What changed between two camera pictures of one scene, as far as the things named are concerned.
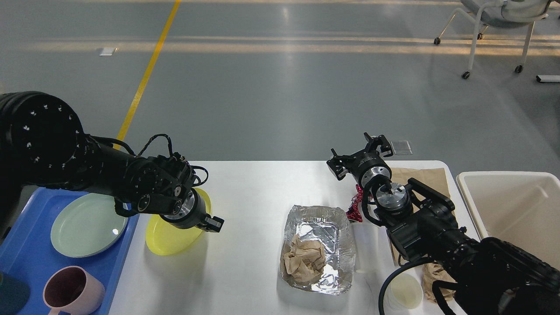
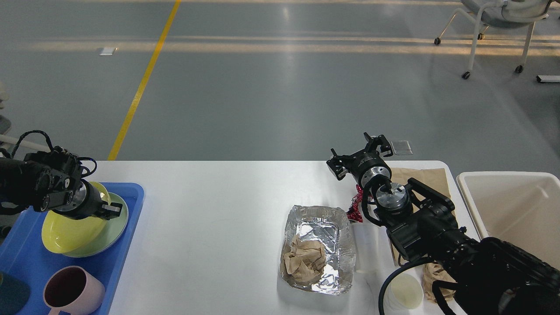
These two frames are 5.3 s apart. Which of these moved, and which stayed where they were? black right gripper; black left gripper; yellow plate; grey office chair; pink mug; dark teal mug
Moved: black left gripper; yellow plate
Stayed: pink mug; grey office chair; black right gripper; dark teal mug
